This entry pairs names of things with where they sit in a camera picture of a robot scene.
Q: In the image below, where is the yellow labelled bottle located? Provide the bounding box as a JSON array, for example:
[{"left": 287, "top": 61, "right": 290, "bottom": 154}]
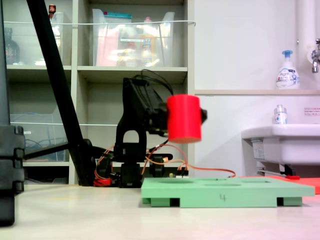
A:
[{"left": 139, "top": 16, "right": 158, "bottom": 67}]

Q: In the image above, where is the white wall notice label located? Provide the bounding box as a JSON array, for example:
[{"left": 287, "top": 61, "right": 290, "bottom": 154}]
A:
[{"left": 303, "top": 107, "right": 320, "bottom": 117}]

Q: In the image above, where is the black tripod brace strut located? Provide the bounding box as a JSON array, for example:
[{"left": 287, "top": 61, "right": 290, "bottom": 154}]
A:
[{"left": 23, "top": 141, "right": 70, "bottom": 161}]

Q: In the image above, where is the dark glass bottle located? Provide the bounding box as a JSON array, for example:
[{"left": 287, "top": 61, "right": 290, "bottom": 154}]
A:
[{"left": 3, "top": 27, "right": 21, "bottom": 66}]

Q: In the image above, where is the white foam soap pump bottle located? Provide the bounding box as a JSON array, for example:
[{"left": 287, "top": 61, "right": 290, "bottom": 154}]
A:
[{"left": 275, "top": 49, "right": 301, "bottom": 90}]

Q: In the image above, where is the beige shelf unit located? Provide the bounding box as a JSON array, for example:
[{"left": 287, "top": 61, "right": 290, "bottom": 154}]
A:
[{"left": 0, "top": 0, "right": 196, "bottom": 186}]

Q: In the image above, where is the thin orange wire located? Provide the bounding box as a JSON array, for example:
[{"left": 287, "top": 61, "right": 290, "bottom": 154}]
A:
[{"left": 140, "top": 143, "right": 237, "bottom": 179}]

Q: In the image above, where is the small circuit board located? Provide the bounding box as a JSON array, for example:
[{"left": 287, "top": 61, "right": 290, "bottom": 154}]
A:
[{"left": 168, "top": 169, "right": 190, "bottom": 179}]

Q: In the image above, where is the white ceramic sink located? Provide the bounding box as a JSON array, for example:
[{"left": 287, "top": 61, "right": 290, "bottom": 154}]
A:
[{"left": 240, "top": 123, "right": 320, "bottom": 166}]

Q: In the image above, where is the clear bin with blue cables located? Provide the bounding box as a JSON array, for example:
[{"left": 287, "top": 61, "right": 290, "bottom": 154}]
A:
[{"left": 9, "top": 112, "right": 70, "bottom": 162}]

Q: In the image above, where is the red cylinder block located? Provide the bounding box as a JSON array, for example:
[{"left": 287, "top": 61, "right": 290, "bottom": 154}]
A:
[{"left": 166, "top": 94, "right": 203, "bottom": 144}]

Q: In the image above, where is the chrome water faucet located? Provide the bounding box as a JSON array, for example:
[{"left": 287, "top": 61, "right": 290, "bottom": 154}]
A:
[{"left": 306, "top": 38, "right": 320, "bottom": 74}]

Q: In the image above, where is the small clear sanitizer bottle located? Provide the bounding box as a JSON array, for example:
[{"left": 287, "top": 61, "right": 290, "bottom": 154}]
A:
[{"left": 272, "top": 104, "right": 289, "bottom": 125}]

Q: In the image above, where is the white shelf safety cord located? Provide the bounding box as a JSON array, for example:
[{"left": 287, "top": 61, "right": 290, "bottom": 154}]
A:
[
  {"left": 9, "top": 120, "right": 121, "bottom": 127},
  {"left": 3, "top": 20, "right": 197, "bottom": 27}
]

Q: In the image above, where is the clear bin with supplies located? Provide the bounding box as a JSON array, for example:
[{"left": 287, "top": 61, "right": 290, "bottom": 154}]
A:
[{"left": 91, "top": 8, "right": 176, "bottom": 68}]

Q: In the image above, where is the black tripod leg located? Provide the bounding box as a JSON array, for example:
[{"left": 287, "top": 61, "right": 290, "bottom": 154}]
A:
[
  {"left": 26, "top": 0, "right": 97, "bottom": 187},
  {"left": 0, "top": 0, "right": 26, "bottom": 227}
]

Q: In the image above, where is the green shape sorter board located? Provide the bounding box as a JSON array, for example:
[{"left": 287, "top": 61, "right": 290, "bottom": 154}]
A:
[{"left": 140, "top": 176, "right": 316, "bottom": 209}]

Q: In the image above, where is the clear plastic storage bin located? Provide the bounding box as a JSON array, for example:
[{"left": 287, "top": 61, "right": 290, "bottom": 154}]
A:
[{"left": 3, "top": 11, "right": 65, "bottom": 67}]

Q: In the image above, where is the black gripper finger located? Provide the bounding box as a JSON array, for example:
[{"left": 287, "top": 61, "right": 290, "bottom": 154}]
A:
[{"left": 199, "top": 108, "right": 209, "bottom": 125}]

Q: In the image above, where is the looped black motor cable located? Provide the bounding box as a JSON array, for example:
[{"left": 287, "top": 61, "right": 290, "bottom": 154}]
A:
[{"left": 134, "top": 69, "right": 174, "bottom": 95}]

